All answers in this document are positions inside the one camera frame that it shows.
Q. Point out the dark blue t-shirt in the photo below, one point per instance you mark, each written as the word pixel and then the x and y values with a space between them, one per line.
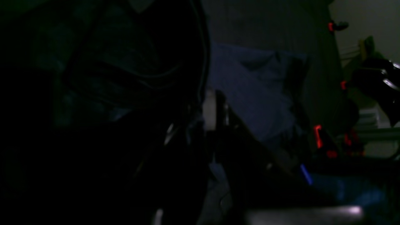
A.
pixel 111 67

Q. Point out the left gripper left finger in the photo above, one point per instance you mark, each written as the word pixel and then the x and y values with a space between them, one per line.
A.
pixel 155 167

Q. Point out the black table cloth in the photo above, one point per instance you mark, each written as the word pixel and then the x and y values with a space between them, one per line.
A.
pixel 298 26

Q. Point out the blue orange clamp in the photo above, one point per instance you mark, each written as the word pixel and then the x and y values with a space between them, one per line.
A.
pixel 326 149

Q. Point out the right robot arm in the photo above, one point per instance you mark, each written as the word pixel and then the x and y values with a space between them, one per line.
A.
pixel 379 79

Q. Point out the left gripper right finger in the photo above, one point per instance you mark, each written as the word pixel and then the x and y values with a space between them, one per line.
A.
pixel 256 176

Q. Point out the red clamp top right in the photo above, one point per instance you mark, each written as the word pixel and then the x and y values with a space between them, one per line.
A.
pixel 333 26

